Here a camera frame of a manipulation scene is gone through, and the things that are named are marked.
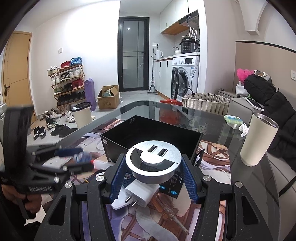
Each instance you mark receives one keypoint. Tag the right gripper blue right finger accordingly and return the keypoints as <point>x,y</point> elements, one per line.
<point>189,180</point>

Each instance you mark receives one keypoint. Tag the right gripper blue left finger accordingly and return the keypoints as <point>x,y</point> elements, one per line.
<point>118,178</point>

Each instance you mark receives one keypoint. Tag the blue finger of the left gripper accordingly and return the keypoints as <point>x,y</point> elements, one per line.
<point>67,152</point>
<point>78,168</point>

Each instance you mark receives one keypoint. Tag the white power adapter plug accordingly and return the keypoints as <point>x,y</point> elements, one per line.
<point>135,193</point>

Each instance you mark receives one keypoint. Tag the round silver USB hub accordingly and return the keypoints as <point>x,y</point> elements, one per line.
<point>153,162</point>

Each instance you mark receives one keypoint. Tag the person's left hand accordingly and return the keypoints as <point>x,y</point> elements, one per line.
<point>34,200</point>

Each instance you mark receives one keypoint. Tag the small black product box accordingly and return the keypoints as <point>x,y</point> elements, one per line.
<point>172,187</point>

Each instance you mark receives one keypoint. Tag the white glue bottle red cap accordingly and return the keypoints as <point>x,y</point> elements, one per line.
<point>101,165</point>

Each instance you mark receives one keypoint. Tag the anime printed desk mat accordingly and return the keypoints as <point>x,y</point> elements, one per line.
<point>78,213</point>

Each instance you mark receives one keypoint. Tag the beige trash bin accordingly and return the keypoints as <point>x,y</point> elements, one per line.
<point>82,114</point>

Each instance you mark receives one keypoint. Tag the black open cardboard box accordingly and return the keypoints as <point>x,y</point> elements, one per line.
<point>119,139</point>

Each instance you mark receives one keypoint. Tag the purple rolled yoga mat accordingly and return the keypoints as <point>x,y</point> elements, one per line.
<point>90,93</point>

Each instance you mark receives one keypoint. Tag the brown cardboard box on floor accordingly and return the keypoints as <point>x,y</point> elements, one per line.
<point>108,97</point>

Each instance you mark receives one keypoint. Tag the wooden shoe rack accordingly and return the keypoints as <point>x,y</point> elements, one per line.
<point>68,85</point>

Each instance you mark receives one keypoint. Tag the green white wipes pack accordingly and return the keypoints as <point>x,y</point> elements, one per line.
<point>233,121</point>

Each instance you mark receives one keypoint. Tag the wooden entrance door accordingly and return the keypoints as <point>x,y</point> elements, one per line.
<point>15,70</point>

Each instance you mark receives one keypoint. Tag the white wicker basket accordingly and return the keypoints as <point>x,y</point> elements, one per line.
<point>208,102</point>

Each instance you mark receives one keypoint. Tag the red flat box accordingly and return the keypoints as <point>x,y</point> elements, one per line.
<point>171,101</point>

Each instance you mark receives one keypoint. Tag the cream steel travel tumbler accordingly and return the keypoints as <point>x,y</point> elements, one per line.
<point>261,133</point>

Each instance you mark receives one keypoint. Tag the floor mop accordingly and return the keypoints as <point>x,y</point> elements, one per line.
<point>152,88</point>

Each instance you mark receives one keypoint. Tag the smartphone on sofa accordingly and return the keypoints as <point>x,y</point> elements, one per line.
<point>254,104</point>

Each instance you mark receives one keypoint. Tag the white washing machine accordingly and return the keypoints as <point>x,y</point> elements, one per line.
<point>184,75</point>

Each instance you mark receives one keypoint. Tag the black jacket on sofa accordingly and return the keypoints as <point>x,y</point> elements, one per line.
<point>279,109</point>

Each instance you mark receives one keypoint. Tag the pink plush toy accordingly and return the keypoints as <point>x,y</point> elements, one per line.
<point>242,74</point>

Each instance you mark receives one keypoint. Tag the black framed glass door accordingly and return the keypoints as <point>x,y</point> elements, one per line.
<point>133,53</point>

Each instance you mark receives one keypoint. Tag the black rice cooker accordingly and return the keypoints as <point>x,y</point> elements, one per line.
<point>189,45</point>

